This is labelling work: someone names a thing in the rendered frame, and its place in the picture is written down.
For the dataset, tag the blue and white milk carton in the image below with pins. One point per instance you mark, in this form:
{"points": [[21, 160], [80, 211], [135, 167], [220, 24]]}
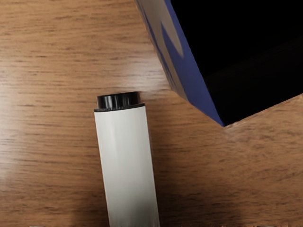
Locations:
{"points": [[227, 59]]}

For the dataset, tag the white marker with black cap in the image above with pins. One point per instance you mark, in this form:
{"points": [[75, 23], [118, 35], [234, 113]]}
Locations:
{"points": [[125, 160]]}

